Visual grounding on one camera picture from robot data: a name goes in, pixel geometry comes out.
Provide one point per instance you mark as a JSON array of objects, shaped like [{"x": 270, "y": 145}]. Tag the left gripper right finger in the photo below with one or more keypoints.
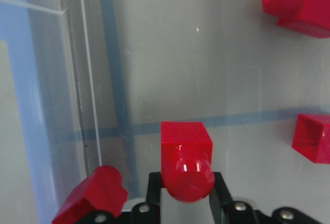
[{"x": 219, "y": 197}]

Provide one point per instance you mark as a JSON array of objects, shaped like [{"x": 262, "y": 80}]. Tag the clear plastic storage box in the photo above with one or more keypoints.
[{"x": 112, "y": 70}]

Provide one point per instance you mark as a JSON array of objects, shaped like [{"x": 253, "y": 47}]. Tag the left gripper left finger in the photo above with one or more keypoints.
[{"x": 153, "y": 194}]

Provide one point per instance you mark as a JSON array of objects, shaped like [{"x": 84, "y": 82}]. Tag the red block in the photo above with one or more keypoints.
[
  {"x": 100, "y": 191},
  {"x": 310, "y": 17},
  {"x": 311, "y": 137},
  {"x": 186, "y": 155}
]

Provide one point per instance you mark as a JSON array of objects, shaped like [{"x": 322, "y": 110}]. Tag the blue plastic tray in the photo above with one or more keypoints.
[{"x": 27, "y": 184}]

